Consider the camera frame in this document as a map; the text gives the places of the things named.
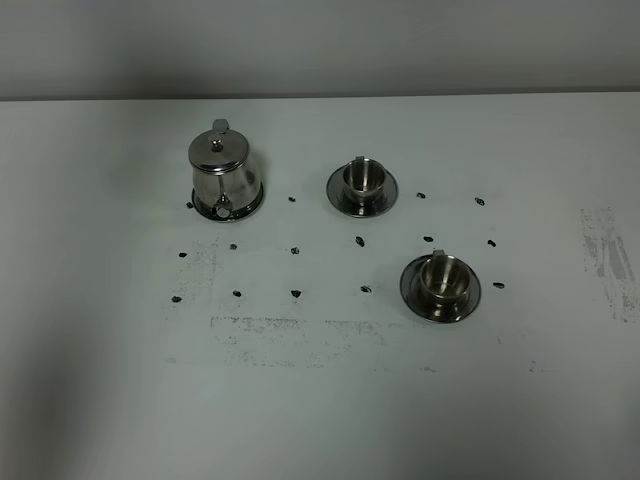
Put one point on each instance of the round steel teapot saucer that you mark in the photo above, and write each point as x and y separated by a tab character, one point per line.
235	215

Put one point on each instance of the near steel saucer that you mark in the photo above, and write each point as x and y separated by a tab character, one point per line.
422	306

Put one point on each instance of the near steel teacup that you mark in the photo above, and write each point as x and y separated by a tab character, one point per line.
444	278

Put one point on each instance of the stainless steel teapot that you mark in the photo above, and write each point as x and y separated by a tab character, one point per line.
226	177

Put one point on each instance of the far steel saucer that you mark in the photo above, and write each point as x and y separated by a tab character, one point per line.
336	193

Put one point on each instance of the far steel teacup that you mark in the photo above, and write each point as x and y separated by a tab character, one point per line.
363	180

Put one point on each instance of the steel teacup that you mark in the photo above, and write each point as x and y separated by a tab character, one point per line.
444	278
363	180

